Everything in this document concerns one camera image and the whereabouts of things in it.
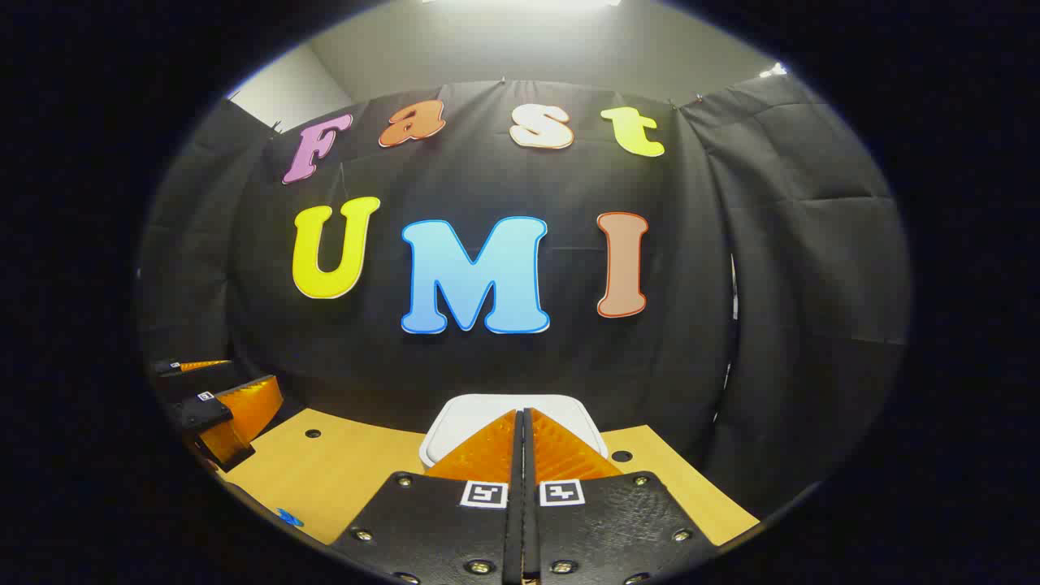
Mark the black backdrop cloth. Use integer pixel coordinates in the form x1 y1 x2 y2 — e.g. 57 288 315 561
136 75 911 521

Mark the white desktop garbage bin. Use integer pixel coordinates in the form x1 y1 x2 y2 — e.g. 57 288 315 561
418 394 610 473

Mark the wooden desktop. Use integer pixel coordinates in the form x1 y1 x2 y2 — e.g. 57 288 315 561
213 406 761 547

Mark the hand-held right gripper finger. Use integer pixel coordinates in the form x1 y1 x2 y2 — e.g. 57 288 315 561
329 409 525 585
524 408 721 585

